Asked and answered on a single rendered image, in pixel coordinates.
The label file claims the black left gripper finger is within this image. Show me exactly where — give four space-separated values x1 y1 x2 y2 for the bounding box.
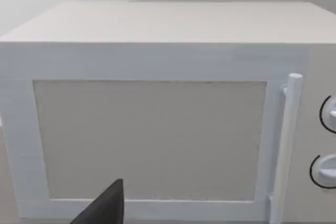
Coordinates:
70 178 125 224

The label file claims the white microwave door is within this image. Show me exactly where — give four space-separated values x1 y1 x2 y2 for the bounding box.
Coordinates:
0 41 310 219

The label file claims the pale microwave oven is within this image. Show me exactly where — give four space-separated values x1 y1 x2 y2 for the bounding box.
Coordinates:
0 1 336 224

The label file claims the white microwave knob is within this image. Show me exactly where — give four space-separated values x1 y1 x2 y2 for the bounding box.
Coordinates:
309 154 336 189
319 95 336 133

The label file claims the white microwave door handle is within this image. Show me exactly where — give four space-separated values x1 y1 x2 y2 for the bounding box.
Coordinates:
268 73 303 224

